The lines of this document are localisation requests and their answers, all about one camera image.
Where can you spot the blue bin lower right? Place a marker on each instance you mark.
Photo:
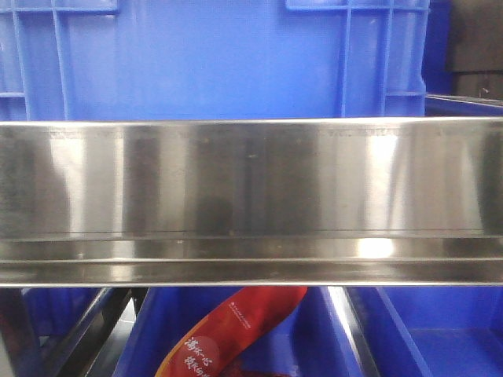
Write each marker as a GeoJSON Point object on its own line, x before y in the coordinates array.
{"type": "Point", "coordinates": [432, 331]}

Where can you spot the stainless steel shelf rail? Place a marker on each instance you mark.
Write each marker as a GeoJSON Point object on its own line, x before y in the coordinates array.
{"type": "Point", "coordinates": [372, 201]}

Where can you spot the large blue bin upper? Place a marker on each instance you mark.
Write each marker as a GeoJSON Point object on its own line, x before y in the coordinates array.
{"type": "Point", "coordinates": [83, 60]}

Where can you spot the red printed package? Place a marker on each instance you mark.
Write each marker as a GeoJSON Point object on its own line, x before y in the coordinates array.
{"type": "Point", "coordinates": [229, 329]}

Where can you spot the blue bin lower middle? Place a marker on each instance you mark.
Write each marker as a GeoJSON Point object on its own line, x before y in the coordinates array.
{"type": "Point", "coordinates": [310, 342]}

